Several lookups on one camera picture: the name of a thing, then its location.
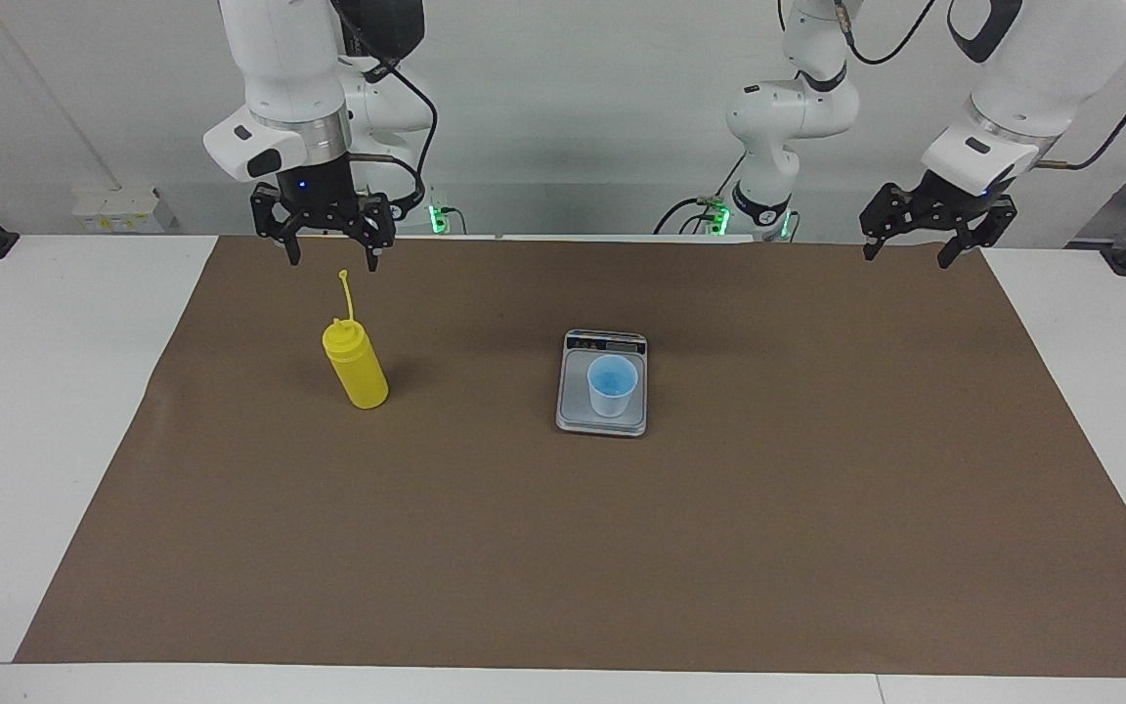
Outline white wall socket box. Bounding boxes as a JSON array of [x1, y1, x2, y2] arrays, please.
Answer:
[[72, 184, 165, 234]]

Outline yellow squeeze bottle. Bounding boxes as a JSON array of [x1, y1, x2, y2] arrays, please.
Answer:
[[322, 270, 390, 410]]

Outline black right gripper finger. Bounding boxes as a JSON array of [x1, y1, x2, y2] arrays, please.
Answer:
[[352, 192, 396, 273], [250, 184, 305, 267]]

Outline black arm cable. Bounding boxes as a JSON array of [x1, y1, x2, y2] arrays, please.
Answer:
[[333, 0, 440, 222], [842, 0, 1126, 172]]

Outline silver digital kitchen scale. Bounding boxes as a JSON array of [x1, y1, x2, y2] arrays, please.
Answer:
[[555, 330, 649, 437]]

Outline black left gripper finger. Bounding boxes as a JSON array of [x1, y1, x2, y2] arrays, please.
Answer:
[[860, 182, 928, 262], [936, 196, 1019, 270]]

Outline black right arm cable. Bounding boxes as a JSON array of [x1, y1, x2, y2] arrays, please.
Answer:
[[333, 0, 440, 222]]

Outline light blue plastic cup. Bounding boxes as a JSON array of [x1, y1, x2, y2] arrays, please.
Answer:
[[587, 354, 640, 419]]

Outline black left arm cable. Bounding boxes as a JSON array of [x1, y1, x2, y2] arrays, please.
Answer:
[[842, 0, 1126, 172]]

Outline brown paper table mat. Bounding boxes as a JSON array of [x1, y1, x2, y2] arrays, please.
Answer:
[[14, 235, 1126, 679]]

